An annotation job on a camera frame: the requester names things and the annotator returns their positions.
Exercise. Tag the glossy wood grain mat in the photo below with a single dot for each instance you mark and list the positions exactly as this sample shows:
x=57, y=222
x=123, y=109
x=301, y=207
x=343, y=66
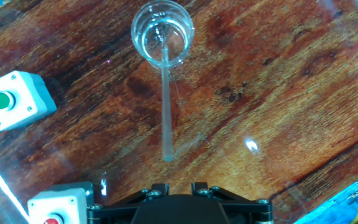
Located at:
x=244, y=93

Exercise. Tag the clear glass beaker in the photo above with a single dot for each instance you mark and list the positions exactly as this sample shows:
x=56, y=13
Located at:
x=138, y=34

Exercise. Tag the red button switch box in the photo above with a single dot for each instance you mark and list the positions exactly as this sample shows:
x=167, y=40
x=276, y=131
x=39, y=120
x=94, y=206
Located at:
x=57, y=205

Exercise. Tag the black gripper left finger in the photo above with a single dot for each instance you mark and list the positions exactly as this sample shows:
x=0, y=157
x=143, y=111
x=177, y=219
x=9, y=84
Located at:
x=113, y=211

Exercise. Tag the green button switch box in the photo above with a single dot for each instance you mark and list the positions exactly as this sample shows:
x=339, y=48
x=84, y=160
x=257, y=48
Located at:
x=17, y=99

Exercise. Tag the clear glass stirring rod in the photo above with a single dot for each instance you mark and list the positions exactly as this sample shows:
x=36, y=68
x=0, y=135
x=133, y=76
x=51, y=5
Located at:
x=167, y=118

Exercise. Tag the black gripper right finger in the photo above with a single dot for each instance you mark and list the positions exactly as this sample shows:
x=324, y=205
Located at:
x=247, y=211

